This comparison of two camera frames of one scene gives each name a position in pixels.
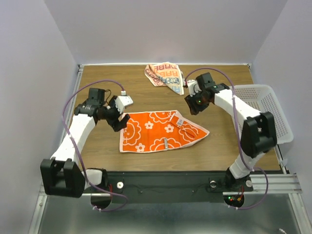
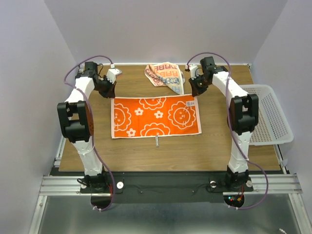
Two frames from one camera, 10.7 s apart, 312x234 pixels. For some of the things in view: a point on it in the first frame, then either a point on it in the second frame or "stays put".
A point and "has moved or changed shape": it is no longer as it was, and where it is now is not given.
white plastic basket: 265,98 stays put
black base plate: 172,186 stays put
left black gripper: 116,125 -> 110,93
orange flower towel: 155,130 has moved or changed shape
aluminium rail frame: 283,183 stays put
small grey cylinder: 165,140 -> 157,141
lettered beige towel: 166,74 stays put
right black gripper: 194,108 -> 196,90
